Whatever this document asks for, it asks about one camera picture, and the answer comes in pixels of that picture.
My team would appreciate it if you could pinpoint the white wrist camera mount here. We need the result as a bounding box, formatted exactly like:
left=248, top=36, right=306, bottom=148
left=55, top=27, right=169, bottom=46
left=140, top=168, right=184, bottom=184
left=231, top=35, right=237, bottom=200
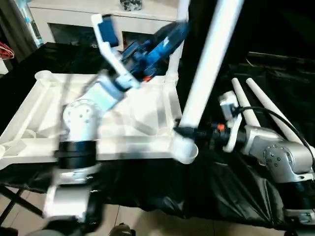
left=218, top=90, right=244, bottom=153
left=90, top=13, right=143, bottom=91

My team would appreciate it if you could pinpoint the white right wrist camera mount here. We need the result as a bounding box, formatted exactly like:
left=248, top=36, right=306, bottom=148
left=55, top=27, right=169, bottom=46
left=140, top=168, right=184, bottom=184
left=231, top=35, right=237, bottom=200
left=218, top=90, right=244, bottom=153

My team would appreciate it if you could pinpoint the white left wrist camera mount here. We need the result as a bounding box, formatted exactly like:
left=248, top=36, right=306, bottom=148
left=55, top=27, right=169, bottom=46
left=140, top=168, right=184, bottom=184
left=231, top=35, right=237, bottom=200
left=90, top=13, right=143, bottom=91

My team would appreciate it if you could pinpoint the grey curtain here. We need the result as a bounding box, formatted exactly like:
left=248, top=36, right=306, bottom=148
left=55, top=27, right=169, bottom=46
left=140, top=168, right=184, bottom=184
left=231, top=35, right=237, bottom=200
left=0, top=0, right=38, bottom=62

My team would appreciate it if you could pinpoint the white plastic table top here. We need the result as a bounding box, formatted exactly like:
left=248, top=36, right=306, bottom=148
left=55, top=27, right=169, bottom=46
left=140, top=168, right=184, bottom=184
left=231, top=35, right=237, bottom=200
left=0, top=70, right=200, bottom=171

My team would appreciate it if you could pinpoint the white cabinet with glass doors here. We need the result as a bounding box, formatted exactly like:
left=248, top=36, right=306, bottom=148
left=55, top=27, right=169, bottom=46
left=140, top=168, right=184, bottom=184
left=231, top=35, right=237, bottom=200
left=28, top=0, right=190, bottom=53

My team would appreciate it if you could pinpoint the white plastic table leg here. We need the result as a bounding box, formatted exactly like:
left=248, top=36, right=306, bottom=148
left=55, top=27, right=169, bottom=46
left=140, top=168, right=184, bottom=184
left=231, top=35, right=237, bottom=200
left=164, top=0, right=190, bottom=86
left=169, top=0, right=246, bottom=165
left=231, top=78, right=262, bottom=129
left=246, top=78, right=303, bottom=146

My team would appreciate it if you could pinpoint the black folding stand frame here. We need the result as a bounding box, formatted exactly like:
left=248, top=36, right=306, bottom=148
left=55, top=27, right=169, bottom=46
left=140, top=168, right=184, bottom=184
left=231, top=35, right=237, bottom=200
left=0, top=186, right=45, bottom=222

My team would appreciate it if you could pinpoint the red patterned cloth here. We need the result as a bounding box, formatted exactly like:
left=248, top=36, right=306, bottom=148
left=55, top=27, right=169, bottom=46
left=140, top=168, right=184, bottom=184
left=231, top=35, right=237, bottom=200
left=0, top=41, right=16, bottom=60

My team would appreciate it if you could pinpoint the blue and clear plastic wrap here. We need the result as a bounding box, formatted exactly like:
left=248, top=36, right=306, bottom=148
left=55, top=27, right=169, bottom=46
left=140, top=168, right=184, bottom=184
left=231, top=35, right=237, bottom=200
left=18, top=0, right=44, bottom=48

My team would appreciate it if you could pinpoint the dark robot foot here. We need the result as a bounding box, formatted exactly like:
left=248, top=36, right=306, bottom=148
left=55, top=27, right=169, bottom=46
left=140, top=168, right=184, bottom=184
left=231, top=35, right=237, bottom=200
left=107, top=222, right=136, bottom=236

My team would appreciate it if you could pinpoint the black glossy mat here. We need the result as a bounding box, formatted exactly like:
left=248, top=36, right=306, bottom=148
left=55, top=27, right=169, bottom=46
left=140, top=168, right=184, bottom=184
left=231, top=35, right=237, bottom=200
left=0, top=41, right=315, bottom=232

